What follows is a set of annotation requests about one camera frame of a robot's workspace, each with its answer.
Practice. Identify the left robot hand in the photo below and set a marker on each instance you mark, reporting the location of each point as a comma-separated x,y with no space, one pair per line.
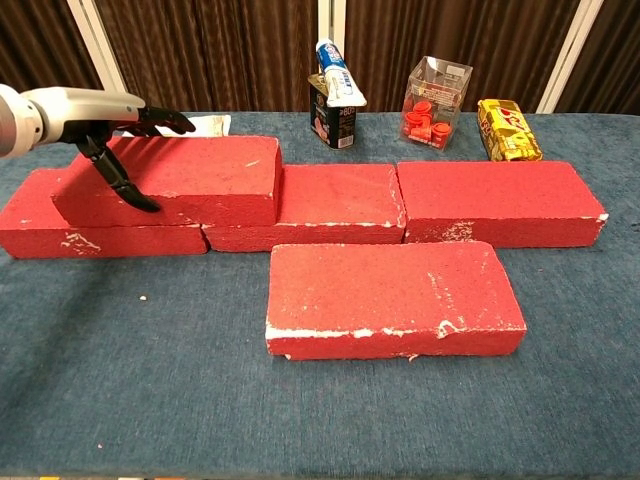
85,112

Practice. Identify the red foam brick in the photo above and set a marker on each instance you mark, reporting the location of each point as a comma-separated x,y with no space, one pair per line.
340,195
500,195
200,170
125,242

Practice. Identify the red brick with chipped edge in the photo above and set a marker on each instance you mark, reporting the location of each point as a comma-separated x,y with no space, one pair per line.
390,290

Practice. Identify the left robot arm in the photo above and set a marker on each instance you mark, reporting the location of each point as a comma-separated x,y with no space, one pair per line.
12,125

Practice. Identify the dark brown pleated curtain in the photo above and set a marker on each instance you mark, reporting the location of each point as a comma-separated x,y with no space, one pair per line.
210,50
615,65
500,40
40,50

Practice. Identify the crumpled white snack bag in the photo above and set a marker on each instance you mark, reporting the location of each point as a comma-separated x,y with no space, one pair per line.
217,125

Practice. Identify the black tin can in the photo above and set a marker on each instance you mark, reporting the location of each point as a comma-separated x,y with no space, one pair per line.
325,125

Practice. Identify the white blue toothpaste tube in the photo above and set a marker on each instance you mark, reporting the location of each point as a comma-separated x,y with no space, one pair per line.
340,80

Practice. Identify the clear plastic box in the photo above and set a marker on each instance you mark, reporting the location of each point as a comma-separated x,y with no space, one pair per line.
450,85

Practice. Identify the blue table cloth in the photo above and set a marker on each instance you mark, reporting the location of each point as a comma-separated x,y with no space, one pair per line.
320,415

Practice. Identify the gold snack package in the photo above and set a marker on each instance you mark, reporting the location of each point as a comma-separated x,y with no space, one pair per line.
510,135

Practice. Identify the white partition post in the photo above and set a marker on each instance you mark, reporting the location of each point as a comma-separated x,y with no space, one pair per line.
575,50
331,20
90,30

